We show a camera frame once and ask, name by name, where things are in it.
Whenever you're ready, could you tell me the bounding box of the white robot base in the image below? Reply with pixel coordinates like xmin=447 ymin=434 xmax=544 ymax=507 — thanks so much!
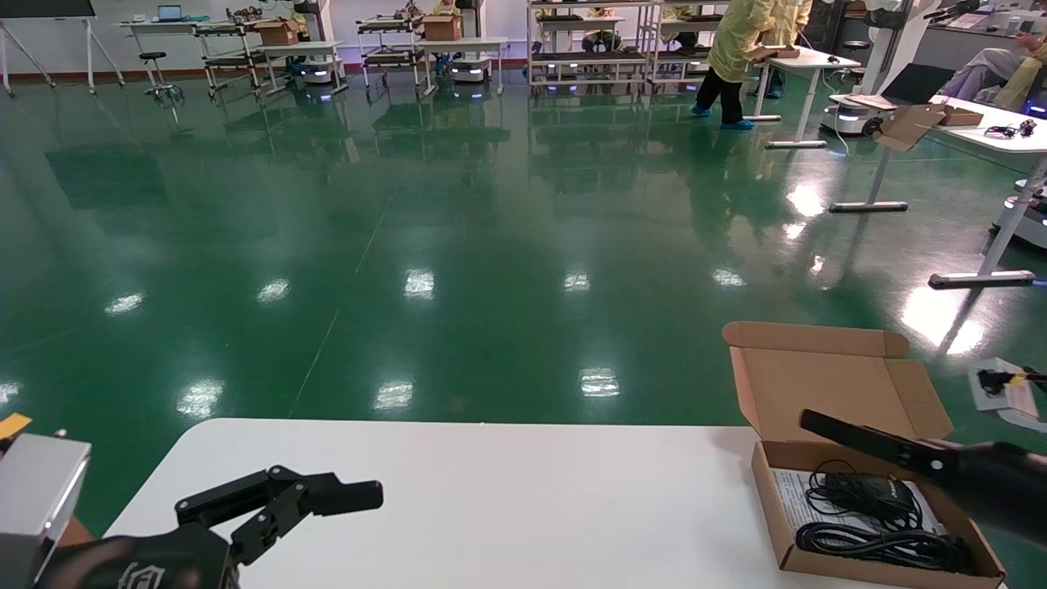
xmin=992 ymin=178 xmax=1047 ymax=250

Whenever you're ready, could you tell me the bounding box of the brown cardboard storage box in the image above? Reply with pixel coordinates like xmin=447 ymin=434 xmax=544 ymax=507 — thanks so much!
xmin=722 ymin=321 xmax=1008 ymax=589

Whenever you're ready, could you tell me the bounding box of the large white table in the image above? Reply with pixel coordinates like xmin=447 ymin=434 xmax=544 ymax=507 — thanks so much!
xmin=829 ymin=96 xmax=1047 ymax=289

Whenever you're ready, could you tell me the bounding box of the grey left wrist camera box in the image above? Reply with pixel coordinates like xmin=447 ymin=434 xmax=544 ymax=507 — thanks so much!
xmin=0 ymin=434 xmax=93 ymax=589

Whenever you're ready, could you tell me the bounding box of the white robot with column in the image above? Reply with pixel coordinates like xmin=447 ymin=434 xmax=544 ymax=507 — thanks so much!
xmin=448 ymin=0 xmax=493 ymax=84

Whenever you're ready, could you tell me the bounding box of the metal shelf cart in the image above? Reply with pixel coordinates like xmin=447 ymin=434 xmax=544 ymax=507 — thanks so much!
xmin=356 ymin=12 xmax=436 ymax=97
xmin=195 ymin=20 xmax=275 ymax=101

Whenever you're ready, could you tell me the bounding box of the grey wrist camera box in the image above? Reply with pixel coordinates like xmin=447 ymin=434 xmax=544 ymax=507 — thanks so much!
xmin=0 ymin=434 xmax=93 ymax=589
xmin=968 ymin=357 xmax=1047 ymax=433

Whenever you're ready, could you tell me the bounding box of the white table with laptop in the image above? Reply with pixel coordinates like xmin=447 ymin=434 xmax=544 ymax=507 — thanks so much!
xmin=119 ymin=20 xmax=209 ymax=62

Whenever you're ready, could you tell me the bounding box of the seated person in grey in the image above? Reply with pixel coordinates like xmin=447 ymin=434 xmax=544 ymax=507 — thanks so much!
xmin=941 ymin=31 xmax=1047 ymax=113

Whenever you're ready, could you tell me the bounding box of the white printed paper manual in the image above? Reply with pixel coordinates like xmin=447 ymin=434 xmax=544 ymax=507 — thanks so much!
xmin=772 ymin=468 xmax=950 ymax=542

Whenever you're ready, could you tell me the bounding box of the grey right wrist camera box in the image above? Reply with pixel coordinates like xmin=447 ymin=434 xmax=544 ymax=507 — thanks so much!
xmin=968 ymin=357 xmax=1047 ymax=433

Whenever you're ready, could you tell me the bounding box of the tall white wheeled robot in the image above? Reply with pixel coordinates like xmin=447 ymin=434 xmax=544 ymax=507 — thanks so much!
xmin=820 ymin=0 xmax=933 ymax=137

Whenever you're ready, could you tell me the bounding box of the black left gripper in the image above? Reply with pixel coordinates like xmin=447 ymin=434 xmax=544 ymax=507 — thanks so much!
xmin=37 ymin=466 xmax=384 ymax=589

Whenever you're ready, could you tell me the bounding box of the white metal shelf rack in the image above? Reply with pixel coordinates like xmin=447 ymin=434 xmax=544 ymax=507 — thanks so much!
xmin=526 ymin=0 xmax=663 ymax=92
xmin=650 ymin=0 xmax=788 ymax=89

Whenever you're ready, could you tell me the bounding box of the black round stool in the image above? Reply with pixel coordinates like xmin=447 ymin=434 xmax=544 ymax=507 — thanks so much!
xmin=137 ymin=52 xmax=186 ymax=104

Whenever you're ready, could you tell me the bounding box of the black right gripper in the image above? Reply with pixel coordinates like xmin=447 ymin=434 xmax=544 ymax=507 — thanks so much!
xmin=800 ymin=409 xmax=1047 ymax=545

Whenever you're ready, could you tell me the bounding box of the grey counter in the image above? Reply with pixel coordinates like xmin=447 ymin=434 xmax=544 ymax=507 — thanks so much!
xmin=932 ymin=0 xmax=1047 ymax=50

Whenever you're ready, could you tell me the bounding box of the black board on stand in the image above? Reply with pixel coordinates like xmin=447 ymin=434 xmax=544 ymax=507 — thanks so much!
xmin=0 ymin=0 xmax=126 ymax=97

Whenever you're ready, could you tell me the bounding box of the person in yellow coat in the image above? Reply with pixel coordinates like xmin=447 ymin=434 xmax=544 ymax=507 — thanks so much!
xmin=278 ymin=0 xmax=313 ymax=42
xmin=765 ymin=0 xmax=816 ymax=101
xmin=691 ymin=0 xmax=790 ymax=132

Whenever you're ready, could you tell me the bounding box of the seated person behind rack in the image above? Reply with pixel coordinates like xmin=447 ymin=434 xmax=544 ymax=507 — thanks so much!
xmin=582 ymin=8 xmax=626 ymax=53

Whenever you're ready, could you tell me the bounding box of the white table with T-legs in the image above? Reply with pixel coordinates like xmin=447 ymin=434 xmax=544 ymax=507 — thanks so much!
xmin=740 ymin=45 xmax=861 ymax=150

